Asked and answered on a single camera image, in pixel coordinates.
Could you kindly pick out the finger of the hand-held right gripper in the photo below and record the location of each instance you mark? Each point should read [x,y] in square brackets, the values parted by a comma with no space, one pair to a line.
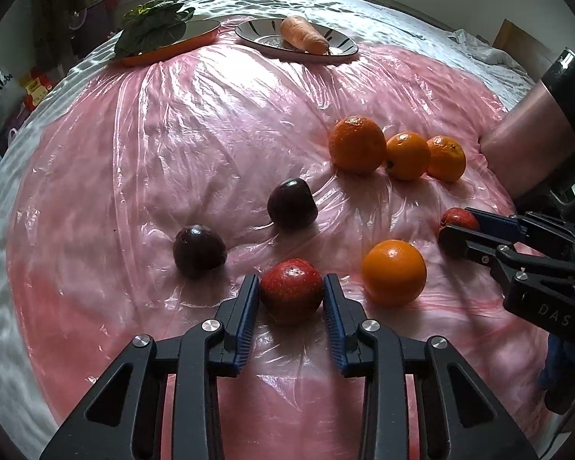
[479,249]
[500,226]

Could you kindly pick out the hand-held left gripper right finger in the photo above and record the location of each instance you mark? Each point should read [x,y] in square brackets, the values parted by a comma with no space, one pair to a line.
[335,321]

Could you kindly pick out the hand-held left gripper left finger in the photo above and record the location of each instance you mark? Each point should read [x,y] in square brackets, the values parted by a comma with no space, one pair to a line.
[247,316]

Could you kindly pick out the small red apple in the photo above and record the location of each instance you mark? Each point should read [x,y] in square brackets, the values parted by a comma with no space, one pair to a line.
[455,218]

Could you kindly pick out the red speckled apple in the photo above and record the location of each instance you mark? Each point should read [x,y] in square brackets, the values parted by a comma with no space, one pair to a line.
[291,290]

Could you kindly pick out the large bumpy orange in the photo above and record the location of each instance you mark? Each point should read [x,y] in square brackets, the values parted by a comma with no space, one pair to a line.
[357,143]

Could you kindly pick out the blue cloth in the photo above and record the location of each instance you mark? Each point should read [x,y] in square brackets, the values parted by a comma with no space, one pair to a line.
[563,369]

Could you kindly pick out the smooth round orange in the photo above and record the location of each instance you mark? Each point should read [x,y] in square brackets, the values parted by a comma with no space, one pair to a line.
[394,273]
[407,155]

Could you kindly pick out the small bumpy orange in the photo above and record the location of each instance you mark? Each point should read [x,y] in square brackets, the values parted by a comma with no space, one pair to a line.
[446,158]

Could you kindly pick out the person's bare leg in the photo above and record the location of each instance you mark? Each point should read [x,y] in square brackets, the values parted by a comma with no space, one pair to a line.
[532,129]

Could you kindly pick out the pink plastic sheet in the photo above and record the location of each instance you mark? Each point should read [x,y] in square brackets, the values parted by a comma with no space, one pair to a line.
[172,129]

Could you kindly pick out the white bed sheet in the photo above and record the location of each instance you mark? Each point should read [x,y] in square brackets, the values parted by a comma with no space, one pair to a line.
[388,14]

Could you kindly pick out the pale orange carrot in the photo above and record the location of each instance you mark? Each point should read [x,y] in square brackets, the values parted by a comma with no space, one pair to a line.
[302,33]

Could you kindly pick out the white black-striped plate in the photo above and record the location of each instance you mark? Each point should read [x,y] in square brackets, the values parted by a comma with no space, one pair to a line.
[258,33]

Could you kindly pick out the orange oval plate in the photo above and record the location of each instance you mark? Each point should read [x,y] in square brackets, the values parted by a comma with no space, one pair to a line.
[199,33]

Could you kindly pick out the green leafy vegetable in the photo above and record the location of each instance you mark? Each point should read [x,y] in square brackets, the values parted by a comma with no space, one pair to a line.
[148,28]

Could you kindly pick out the red and yellow box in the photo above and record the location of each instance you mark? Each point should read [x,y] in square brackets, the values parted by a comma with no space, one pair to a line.
[34,88]

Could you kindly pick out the purple bag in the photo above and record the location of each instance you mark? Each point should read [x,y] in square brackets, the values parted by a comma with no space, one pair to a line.
[98,24]

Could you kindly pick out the hanging olive brown coat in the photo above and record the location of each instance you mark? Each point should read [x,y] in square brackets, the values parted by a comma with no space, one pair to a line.
[60,5]

